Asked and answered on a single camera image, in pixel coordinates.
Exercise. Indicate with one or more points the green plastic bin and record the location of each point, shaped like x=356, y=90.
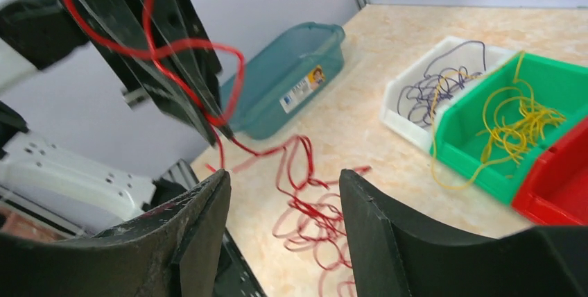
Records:
x=494, y=134

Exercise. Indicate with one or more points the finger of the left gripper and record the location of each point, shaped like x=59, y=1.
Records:
x=107, y=19
x=198, y=68

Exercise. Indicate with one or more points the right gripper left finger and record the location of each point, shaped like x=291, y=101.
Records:
x=171, y=250

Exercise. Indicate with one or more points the red plastic bin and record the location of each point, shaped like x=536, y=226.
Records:
x=555, y=190

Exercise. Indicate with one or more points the white plastic bin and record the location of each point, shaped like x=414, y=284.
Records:
x=417, y=98

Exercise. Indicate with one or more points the teal translucent tray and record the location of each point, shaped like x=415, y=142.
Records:
x=285, y=76

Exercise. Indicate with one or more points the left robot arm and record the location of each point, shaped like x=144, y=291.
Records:
x=160, y=52

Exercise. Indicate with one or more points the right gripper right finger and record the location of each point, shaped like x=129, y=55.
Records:
x=397, y=251

